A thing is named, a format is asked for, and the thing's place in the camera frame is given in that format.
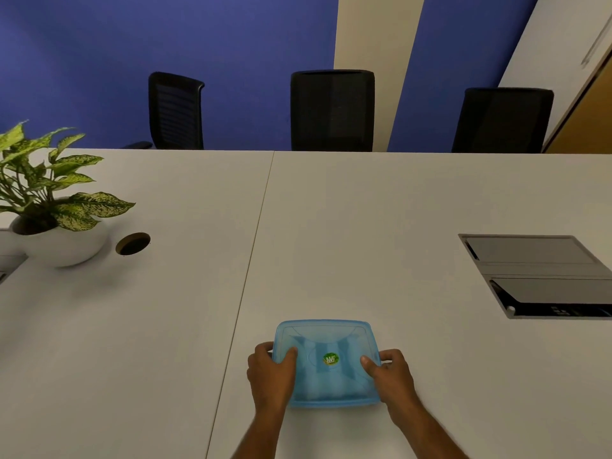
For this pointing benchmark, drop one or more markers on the person's right hand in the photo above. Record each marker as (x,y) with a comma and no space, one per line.
(392,384)

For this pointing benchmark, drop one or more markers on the person's left hand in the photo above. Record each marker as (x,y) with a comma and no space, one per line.
(270,382)

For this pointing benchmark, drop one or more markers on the person's left thumb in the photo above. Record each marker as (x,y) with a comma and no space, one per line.
(287,356)

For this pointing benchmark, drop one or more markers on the person's right thumb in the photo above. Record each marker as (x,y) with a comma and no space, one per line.
(371,368)

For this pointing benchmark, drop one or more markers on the blue plastic lidded container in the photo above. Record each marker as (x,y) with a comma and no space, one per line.
(330,348)

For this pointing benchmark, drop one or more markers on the person's right forearm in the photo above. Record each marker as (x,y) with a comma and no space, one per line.
(425,432)

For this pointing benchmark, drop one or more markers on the person's left forearm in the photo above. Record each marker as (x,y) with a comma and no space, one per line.
(256,434)

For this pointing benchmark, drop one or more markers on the grey table power hatch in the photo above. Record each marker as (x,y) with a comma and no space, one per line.
(540,277)

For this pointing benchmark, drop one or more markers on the black mesh office chair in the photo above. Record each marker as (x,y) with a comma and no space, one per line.
(332,112)
(502,121)
(176,112)

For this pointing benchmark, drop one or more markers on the white round plant pot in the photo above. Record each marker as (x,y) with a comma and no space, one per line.
(64,243)

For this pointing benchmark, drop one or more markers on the green leafy plant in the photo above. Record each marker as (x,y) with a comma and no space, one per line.
(48,181)

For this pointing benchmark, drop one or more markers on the wooden door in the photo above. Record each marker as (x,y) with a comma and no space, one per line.
(585,114)

